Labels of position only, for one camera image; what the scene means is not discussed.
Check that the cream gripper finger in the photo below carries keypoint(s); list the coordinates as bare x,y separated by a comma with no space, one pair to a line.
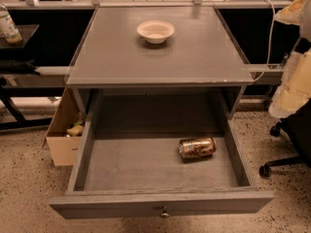
295,88
291,14

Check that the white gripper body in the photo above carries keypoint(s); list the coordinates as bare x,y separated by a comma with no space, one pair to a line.
306,24

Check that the orange soda can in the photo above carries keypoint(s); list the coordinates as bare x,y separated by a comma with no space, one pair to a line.
197,147

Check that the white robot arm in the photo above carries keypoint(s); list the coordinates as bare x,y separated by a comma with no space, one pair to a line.
305,25

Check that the round metal drawer knob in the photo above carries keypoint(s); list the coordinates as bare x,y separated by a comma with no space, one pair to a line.
164,214

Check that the open grey top drawer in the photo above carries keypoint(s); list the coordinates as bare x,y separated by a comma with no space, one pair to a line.
131,177

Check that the black office chair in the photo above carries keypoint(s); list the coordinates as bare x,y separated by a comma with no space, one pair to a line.
298,128

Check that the white paper bowl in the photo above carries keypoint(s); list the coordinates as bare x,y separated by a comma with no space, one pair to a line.
155,31

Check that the grey wooden cabinet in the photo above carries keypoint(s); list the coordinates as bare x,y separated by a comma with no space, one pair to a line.
188,85

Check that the yellow sponge in box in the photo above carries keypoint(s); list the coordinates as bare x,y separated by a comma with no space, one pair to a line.
77,128

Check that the cardboard box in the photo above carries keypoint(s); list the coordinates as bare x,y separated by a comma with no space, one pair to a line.
64,146

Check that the black side table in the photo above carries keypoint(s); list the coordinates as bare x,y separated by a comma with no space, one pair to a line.
9,70

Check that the plastic bottle with label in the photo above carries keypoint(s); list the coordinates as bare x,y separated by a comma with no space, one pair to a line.
8,26

